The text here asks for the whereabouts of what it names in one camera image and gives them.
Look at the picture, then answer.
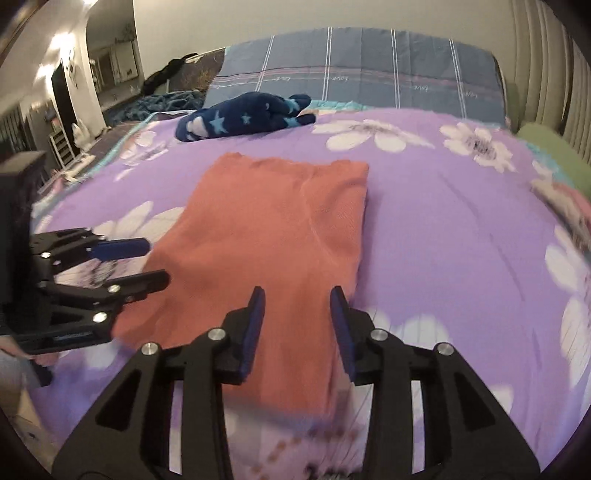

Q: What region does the navy star-print fleece garment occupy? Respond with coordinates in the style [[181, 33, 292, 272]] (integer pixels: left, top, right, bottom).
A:
[[174, 91, 317, 143]]

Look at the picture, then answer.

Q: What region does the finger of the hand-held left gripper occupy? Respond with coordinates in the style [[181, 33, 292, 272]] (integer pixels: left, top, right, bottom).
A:
[[30, 227, 151, 274], [38, 269, 171, 329]]

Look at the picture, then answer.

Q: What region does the green pillow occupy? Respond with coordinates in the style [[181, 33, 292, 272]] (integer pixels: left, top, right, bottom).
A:
[[514, 121, 591, 188]]

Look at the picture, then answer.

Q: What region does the beige padded headboard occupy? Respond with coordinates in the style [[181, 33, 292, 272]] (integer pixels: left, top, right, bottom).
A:
[[508, 0, 591, 164]]

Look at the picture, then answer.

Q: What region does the black clothing item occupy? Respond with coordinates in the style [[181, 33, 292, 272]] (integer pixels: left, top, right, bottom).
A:
[[142, 54, 200, 94]]

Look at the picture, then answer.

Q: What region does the brown patterned cloth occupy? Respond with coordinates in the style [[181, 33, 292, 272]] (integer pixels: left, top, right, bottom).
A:
[[168, 47, 227, 93]]

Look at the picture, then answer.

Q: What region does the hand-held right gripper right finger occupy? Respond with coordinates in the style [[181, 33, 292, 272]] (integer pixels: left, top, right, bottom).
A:
[[330, 285, 542, 480]]

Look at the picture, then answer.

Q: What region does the salmon knit garment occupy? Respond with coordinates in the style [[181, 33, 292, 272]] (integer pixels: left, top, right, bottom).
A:
[[111, 153, 370, 418]]

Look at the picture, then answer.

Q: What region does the white shelf unit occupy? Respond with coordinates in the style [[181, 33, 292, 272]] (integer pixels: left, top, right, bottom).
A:
[[47, 128, 78, 169]]

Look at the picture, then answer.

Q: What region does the black television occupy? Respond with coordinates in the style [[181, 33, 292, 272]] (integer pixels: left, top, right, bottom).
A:
[[50, 59, 77, 132]]

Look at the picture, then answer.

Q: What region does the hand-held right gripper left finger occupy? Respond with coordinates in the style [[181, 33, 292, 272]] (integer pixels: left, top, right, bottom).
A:
[[51, 286, 267, 480]]

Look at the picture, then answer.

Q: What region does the purple floral bedsheet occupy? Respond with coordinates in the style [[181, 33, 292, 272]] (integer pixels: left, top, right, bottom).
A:
[[28, 104, 591, 480]]

